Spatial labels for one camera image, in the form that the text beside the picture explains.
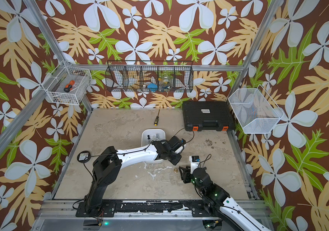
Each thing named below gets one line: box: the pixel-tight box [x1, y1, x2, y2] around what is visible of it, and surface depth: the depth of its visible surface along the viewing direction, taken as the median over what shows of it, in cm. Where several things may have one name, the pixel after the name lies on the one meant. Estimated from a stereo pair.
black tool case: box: [182, 100, 235, 132], surface depth 110 cm
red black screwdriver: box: [63, 79, 76, 93], surface depth 82 cm
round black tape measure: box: [76, 150, 91, 164], surface depth 93 cm
